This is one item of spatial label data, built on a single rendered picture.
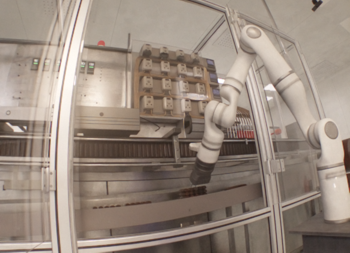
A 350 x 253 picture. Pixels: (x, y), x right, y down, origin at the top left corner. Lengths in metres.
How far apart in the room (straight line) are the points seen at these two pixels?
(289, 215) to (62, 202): 1.44
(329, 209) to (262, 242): 0.79
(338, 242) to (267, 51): 0.63
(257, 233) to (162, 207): 0.79
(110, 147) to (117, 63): 0.75
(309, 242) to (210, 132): 0.48
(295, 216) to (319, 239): 1.01
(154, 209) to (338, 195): 0.60
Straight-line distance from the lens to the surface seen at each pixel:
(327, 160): 0.69
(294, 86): 0.70
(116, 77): 1.42
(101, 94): 1.35
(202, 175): 0.76
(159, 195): 0.92
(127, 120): 0.88
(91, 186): 0.96
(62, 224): 0.65
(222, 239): 1.21
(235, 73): 0.70
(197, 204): 0.81
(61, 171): 0.65
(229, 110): 0.64
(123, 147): 0.90
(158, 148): 0.94
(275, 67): 0.72
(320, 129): 0.69
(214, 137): 0.67
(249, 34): 0.76
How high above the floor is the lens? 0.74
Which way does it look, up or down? 16 degrees up
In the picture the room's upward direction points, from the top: 6 degrees counter-clockwise
